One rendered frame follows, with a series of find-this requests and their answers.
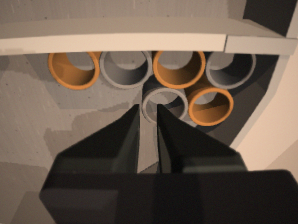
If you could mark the grey metal bushing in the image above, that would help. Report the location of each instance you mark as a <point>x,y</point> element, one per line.
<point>234,74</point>
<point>123,78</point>
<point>178,107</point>

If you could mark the bronze bushing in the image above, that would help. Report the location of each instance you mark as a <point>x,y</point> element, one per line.
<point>68,75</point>
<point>182,77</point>
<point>210,113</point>

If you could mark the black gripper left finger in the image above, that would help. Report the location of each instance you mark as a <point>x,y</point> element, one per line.
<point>107,149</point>

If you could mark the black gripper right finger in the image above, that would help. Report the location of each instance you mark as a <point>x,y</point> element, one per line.
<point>191,150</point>

